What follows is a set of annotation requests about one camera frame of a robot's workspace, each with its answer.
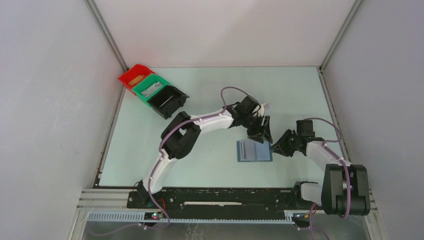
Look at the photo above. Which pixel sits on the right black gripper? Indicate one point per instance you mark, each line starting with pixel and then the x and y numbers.
pixel 281 145

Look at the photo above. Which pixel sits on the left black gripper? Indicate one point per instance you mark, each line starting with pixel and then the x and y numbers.
pixel 256 135

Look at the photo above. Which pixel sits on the blue card holder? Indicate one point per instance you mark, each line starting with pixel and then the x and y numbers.
pixel 249 151

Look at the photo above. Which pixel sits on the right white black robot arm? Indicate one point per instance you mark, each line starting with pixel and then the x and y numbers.
pixel 344 189

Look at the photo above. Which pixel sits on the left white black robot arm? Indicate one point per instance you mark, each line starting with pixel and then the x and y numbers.
pixel 180 136

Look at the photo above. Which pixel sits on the grey card in green bin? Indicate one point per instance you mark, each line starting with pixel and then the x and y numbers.
pixel 151 89

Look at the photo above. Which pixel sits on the orange card in red bin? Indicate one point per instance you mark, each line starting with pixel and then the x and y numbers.
pixel 136 80

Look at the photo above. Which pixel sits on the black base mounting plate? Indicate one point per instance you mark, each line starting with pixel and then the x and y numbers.
pixel 223 203

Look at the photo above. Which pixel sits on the black plastic bin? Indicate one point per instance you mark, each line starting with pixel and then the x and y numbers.
pixel 167 101

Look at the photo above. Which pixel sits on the red plastic bin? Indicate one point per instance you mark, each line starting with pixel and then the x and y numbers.
pixel 135 71

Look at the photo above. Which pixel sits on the grey slotted cable duct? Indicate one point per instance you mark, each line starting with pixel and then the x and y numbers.
pixel 142 217

